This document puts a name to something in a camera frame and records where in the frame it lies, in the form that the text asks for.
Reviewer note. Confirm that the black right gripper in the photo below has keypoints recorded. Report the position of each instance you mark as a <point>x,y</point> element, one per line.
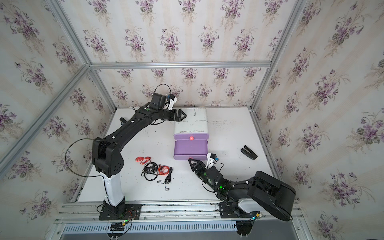
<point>199,164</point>

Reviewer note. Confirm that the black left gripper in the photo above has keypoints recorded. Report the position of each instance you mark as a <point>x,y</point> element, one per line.
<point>179,118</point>

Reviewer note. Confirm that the purple top drawer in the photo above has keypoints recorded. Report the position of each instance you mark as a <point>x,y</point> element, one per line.
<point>197,136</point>

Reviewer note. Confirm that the red wired earphones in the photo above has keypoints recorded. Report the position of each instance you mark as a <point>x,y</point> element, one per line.
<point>143,160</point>
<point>164,170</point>

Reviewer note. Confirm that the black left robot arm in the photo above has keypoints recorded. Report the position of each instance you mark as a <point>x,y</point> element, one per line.
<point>106,152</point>

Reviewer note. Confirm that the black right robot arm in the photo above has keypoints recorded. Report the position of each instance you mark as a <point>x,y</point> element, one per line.
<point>262,191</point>

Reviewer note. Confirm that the white drawer cabinet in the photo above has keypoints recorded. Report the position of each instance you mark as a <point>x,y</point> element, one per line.
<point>195,122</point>

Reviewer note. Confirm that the black stapler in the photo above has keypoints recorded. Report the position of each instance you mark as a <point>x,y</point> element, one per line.
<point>248,152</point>

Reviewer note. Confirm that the blue stapler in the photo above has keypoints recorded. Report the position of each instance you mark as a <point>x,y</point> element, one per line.
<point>123,121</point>

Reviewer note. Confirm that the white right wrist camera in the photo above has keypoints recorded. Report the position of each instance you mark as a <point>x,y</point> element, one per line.
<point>211,159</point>

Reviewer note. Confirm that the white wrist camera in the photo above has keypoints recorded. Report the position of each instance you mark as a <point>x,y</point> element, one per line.
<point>171,100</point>
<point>211,159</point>

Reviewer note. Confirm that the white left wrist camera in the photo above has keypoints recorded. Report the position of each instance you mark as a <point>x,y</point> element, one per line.
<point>171,100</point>

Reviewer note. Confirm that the black wired earphones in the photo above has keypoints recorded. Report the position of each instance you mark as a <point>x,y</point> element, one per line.
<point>167,180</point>
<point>150,171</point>

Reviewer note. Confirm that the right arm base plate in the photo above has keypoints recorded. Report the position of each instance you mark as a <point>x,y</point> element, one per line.
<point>230,211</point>

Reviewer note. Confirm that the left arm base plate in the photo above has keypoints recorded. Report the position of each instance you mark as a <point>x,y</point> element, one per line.
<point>129,211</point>

